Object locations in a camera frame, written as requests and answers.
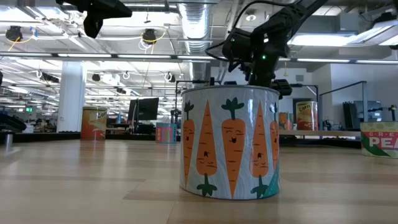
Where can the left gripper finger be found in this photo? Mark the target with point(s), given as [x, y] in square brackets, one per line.
[118, 11]

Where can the tall corn label can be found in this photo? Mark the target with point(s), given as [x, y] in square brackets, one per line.
[94, 124]
[307, 116]

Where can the pink teal striped can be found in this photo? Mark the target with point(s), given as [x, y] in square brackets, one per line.
[166, 133]

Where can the green peas label can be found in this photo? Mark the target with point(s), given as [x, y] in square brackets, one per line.
[379, 141]

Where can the background black robot arm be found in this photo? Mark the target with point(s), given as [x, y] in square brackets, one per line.
[393, 112]

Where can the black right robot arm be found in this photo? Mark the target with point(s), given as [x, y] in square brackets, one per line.
[286, 18]

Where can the wooden shelf board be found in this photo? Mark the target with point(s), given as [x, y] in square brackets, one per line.
[326, 133]

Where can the long ceiling light bar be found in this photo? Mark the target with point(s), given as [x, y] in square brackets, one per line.
[140, 56]

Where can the bright ceiling light panel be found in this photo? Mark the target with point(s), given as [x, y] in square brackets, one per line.
[329, 40]

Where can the carrot print can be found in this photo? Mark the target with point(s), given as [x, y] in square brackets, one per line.
[233, 149]

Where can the white building column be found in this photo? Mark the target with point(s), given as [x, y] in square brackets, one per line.
[71, 99]

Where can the dark equipment cabinet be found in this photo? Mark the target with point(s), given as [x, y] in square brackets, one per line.
[349, 115]

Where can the black computer monitor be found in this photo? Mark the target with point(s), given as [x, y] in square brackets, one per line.
[146, 109]

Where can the green exit sign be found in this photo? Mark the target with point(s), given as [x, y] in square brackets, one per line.
[29, 109]

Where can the grey wall vent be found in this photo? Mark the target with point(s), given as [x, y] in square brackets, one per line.
[299, 78]

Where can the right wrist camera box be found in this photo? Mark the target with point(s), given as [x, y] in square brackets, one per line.
[236, 43]

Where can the black metal frame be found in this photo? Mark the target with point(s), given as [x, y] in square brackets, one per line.
[192, 81]
[317, 105]

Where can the silver ventilation duct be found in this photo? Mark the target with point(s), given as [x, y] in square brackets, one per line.
[196, 28]

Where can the grey metal frame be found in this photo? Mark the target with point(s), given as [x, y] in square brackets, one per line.
[365, 102]

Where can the silver metal post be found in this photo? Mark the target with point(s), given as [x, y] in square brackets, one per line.
[8, 140]

